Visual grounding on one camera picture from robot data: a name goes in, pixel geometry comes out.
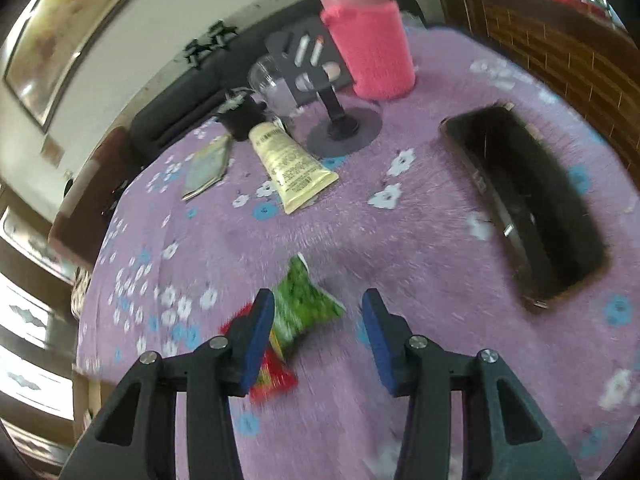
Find red snack packet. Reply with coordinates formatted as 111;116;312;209
219;300;299;404

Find cream squeeze tube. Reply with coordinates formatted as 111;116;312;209
247;122;340;216

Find brown armchair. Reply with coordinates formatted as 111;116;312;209
47;127;139;272

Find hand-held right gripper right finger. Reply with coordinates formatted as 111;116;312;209
361;287;581;480

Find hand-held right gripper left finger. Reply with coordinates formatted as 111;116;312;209
60;287;277;480

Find glass panel doors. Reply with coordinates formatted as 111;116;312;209
0;185;82;443

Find clear glass cup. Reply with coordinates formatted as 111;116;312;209
247;54;296;119

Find black rectangular box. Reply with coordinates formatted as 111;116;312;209
438;101;612;312

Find purple floral table cloth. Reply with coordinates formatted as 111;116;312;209
74;25;640;480

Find bottle with pink knit sleeve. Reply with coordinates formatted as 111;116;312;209
314;0;417;101

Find dark grey sofa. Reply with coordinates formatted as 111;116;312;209
129;0;427;162

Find black stand with round base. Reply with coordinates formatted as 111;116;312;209
265;17;384;159

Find framed wall painting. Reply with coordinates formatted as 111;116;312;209
2;0;177;134

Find black toy on sofa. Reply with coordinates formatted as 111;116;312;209
183;19;239;69

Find green snack packet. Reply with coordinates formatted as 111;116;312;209
270;252;347;364

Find brown patterned blanket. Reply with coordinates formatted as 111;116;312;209
70;265;94;319

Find silver flat pouch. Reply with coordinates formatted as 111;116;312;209
181;133;234;202

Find small black pot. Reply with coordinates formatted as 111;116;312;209
215;87;269;142

